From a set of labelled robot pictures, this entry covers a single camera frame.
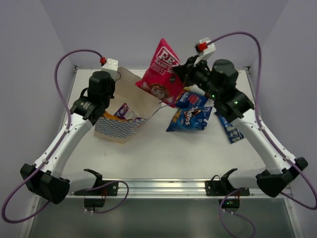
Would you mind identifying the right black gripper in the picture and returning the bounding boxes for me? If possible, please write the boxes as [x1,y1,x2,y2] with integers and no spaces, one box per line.
[174,54,222,101]

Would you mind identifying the blue patterned paper bag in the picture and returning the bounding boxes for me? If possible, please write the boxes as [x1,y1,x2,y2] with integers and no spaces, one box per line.
[94,67,162,144]

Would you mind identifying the pink Real snack packet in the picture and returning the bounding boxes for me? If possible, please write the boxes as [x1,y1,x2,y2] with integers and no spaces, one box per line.
[135,38,184,108]

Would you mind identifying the dark blue chip bag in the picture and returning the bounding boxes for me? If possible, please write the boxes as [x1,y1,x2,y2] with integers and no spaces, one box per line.
[175,90,208,109]

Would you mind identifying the blue Doritos chip bag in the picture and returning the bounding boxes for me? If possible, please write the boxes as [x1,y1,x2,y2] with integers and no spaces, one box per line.
[166,106,212,132]

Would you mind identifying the blue white snack bag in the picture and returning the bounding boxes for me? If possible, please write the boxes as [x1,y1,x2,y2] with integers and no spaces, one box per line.
[214,112,244,144]

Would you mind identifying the brown cassava chips bag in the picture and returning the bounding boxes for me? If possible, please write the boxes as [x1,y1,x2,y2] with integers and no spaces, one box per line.
[183,85,205,96]

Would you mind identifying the orange snack packet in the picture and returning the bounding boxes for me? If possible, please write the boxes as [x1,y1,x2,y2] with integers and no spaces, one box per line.
[103,111,125,121]

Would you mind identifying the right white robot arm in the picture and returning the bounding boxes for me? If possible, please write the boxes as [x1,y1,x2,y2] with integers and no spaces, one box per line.
[173,57,308,197]

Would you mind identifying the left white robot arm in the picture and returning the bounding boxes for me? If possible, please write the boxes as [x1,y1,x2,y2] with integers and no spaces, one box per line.
[20,71,115,204]

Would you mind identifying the purple snack packet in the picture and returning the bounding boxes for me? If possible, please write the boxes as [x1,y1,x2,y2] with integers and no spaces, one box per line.
[114,103,143,122]

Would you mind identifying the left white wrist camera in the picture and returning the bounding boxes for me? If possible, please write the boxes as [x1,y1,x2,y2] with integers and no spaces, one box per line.
[101,59,119,80]

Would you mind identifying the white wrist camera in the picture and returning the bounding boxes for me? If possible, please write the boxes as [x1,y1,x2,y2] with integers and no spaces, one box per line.
[101,59,119,80]
[194,38,216,65]

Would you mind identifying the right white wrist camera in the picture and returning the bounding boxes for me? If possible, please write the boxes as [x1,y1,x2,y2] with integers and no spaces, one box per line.
[194,38,216,65]

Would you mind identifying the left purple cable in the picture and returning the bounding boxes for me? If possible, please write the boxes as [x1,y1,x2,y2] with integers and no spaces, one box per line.
[1,49,129,214]

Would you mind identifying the aluminium mounting rail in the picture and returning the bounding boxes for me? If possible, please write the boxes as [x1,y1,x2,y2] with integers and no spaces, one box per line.
[31,178,293,199]

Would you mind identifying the left black base bracket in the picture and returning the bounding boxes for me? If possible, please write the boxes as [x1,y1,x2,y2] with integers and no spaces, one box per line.
[74,169,121,213]

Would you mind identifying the black base bracket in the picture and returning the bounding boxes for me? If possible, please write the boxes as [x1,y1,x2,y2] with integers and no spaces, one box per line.
[205,168,250,212]
[74,169,121,213]

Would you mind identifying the right black base bracket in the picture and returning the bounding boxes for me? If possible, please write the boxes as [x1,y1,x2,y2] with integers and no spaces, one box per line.
[205,168,250,212]

